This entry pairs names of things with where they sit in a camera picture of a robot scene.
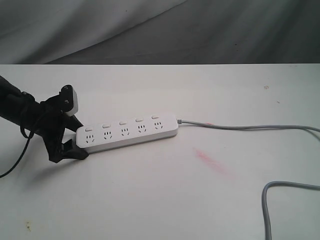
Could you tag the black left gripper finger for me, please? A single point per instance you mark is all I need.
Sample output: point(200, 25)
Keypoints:
point(72, 123)
point(69, 150)

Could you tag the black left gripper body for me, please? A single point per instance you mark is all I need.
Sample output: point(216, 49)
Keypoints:
point(50, 124)

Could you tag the white five-outlet power strip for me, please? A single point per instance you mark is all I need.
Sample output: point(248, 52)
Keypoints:
point(111, 135)

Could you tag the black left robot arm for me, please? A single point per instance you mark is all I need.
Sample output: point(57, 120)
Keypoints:
point(16, 107)

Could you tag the grey backdrop cloth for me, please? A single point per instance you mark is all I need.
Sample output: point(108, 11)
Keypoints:
point(154, 32)

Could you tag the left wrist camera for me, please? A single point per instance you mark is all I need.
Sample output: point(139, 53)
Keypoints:
point(68, 100)

